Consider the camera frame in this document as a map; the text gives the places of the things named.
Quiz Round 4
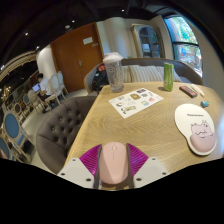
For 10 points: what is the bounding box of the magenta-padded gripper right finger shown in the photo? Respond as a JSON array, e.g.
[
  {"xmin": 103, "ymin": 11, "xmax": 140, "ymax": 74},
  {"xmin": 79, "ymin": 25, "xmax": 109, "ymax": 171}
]
[{"xmin": 126, "ymin": 142, "xmax": 171, "ymax": 190}]

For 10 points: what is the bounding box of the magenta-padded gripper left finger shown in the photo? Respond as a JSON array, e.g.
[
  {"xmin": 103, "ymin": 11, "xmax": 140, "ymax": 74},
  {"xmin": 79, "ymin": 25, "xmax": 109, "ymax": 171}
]
[{"xmin": 57, "ymin": 143, "xmax": 103, "ymax": 190}]

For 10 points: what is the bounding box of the pink computer mouse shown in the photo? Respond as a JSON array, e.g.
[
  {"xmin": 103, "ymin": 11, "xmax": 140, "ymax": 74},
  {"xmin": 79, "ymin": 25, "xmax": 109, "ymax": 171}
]
[{"xmin": 98, "ymin": 141, "xmax": 130, "ymax": 185}]

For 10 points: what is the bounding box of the white mouse pad pink rest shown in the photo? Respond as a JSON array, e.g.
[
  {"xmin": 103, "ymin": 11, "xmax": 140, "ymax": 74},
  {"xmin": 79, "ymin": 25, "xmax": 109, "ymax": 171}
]
[{"xmin": 174, "ymin": 103, "xmax": 218, "ymax": 157}]

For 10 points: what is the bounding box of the grey tufted armchair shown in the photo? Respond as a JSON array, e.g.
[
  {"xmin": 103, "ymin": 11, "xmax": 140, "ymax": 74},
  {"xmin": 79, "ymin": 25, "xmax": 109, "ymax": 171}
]
[{"xmin": 35, "ymin": 95, "xmax": 98, "ymax": 175}]

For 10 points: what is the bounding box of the white sticker sheet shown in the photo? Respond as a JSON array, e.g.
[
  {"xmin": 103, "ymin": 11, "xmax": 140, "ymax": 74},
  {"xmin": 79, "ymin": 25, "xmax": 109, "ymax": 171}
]
[{"xmin": 108, "ymin": 87, "xmax": 165, "ymax": 120}]

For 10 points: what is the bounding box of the group of blue chairs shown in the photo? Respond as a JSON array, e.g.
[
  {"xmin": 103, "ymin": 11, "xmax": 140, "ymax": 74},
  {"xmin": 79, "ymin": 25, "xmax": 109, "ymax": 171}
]
[{"xmin": 0, "ymin": 93, "xmax": 38, "ymax": 161}]

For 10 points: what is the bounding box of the small teal pack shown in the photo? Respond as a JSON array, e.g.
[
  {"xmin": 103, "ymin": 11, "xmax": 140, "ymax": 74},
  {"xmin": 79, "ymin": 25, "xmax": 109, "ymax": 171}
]
[{"xmin": 200, "ymin": 99, "xmax": 211, "ymax": 109}]

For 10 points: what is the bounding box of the black and red box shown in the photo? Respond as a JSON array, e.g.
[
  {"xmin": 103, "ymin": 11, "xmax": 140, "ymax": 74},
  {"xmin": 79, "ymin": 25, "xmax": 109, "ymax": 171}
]
[{"xmin": 178, "ymin": 85, "xmax": 199, "ymax": 99}]

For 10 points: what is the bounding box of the group of white chairs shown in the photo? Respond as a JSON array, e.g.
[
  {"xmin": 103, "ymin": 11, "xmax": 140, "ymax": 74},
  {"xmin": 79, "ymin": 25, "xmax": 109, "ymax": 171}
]
[{"xmin": 44, "ymin": 70, "xmax": 69, "ymax": 106}]

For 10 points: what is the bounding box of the person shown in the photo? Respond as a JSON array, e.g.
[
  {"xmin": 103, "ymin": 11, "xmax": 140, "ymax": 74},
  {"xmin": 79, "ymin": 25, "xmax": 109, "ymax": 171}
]
[{"xmin": 36, "ymin": 73, "xmax": 53, "ymax": 103}]

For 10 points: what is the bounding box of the open laptop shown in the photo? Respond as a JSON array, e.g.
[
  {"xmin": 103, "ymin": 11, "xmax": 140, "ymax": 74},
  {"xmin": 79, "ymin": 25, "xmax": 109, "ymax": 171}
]
[{"xmin": 31, "ymin": 83, "xmax": 42, "ymax": 94}]

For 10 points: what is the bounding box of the green drink can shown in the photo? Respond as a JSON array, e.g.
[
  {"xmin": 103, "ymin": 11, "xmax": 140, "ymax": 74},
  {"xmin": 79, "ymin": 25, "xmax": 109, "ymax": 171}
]
[{"xmin": 162, "ymin": 62, "xmax": 175, "ymax": 93}]

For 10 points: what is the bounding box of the black backpack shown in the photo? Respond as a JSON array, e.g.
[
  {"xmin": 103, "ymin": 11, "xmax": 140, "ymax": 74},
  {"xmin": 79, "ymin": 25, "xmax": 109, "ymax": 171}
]
[{"xmin": 91, "ymin": 63, "xmax": 109, "ymax": 93}]

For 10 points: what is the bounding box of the striped cushion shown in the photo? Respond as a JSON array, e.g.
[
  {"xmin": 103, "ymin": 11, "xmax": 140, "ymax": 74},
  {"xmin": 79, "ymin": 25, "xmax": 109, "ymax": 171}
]
[
  {"xmin": 128, "ymin": 64, "xmax": 164, "ymax": 83},
  {"xmin": 121, "ymin": 65, "xmax": 132, "ymax": 84},
  {"xmin": 173, "ymin": 68, "xmax": 183, "ymax": 83}
]

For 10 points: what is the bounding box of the clear tumbler white lid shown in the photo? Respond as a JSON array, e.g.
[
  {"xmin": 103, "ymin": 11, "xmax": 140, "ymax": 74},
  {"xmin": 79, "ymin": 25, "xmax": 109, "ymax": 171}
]
[{"xmin": 102, "ymin": 51, "xmax": 125, "ymax": 94}]

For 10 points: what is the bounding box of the grey curved sofa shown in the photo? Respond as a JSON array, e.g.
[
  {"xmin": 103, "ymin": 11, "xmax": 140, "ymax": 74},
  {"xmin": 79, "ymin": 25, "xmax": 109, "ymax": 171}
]
[{"xmin": 83, "ymin": 57, "xmax": 204, "ymax": 96}]

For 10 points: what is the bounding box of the brown wooden door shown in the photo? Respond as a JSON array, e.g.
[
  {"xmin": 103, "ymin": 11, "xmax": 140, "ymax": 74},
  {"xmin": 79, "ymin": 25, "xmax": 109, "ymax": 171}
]
[{"xmin": 49, "ymin": 22, "xmax": 104, "ymax": 94}]

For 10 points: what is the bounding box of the arched glass cabinet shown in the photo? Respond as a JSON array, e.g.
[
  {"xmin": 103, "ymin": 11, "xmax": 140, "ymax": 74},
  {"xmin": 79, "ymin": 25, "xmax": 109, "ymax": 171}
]
[{"xmin": 130, "ymin": 23, "xmax": 165, "ymax": 60}]

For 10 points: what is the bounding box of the white door sign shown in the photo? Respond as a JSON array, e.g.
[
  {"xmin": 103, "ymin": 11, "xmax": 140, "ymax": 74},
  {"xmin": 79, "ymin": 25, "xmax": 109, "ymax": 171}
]
[{"xmin": 82, "ymin": 36, "xmax": 94, "ymax": 46}]

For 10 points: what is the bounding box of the black-framed window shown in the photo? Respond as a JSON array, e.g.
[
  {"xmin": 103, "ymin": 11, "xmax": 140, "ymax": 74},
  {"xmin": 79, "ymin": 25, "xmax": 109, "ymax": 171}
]
[{"xmin": 164, "ymin": 14, "xmax": 204, "ymax": 78}]

